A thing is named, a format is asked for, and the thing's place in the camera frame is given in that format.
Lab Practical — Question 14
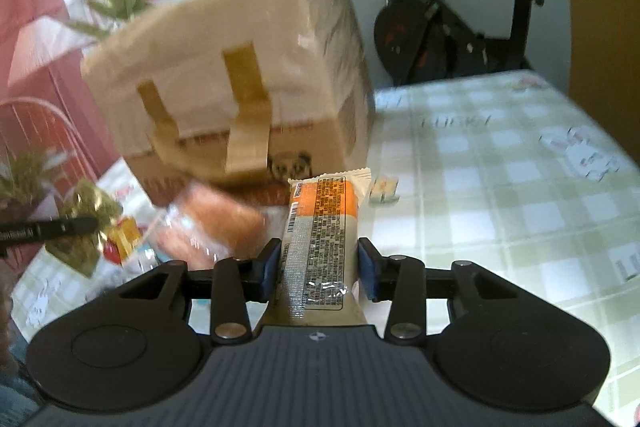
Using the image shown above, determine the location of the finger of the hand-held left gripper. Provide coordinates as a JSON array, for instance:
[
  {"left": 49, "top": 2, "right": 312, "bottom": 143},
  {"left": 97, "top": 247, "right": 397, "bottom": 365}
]
[{"left": 0, "top": 216, "right": 98, "bottom": 255}]

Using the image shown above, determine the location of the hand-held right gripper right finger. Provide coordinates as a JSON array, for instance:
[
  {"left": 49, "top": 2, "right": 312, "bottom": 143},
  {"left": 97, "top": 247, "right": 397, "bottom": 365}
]
[{"left": 357, "top": 238, "right": 533, "bottom": 340}]

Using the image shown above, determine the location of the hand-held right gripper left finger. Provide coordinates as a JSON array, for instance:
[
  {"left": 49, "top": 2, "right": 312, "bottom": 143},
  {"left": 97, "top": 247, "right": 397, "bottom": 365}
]
[{"left": 107, "top": 238, "right": 281, "bottom": 343}]

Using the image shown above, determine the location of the yellow snack packet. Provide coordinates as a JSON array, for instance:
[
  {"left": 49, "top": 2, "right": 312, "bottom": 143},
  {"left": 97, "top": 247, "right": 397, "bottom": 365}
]
[{"left": 45, "top": 181, "right": 126, "bottom": 278}]

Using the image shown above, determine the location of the orange white snack bar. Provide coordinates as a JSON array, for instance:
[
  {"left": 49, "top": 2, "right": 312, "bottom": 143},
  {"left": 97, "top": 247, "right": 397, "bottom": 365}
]
[{"left": 267, "top": 169, "right": 371, "bottom": 328}]

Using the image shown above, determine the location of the orange snack packet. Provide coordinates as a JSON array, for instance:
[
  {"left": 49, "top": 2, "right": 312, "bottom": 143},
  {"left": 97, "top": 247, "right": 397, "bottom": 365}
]
[{"left": 150, "top": 182, "right": 267, "bottom": 270}]

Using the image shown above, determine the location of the cardboard box with plastic liner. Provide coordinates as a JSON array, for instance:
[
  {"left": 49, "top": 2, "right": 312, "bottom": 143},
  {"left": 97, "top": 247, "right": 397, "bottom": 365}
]
[{"left": 80, "top": 0, "right": 376, "bottom": 208}]

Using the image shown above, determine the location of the small yellow red packet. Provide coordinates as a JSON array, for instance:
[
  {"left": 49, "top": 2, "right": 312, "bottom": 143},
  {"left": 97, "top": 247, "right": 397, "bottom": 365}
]
[{"left": 102, "top": 217, "right": 143, "bottom": 265}]

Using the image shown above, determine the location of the small white orange packet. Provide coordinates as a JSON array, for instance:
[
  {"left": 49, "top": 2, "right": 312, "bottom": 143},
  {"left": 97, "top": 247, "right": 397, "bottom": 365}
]
[{"left": 369, "top": 176, "right": 401, "bottom": 204}]

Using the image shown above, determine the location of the checked tablecloth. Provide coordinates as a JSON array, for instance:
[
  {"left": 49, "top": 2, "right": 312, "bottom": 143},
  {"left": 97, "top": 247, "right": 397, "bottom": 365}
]
[{"left": 10, "top": 69, "right": 640, "bottom": 427}]

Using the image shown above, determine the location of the yellow wooden door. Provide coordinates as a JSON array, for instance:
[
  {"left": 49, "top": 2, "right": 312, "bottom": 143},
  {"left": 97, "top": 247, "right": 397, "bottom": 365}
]
[{"left": 554, "top": 0, "right": 640, "bottom": 158}]

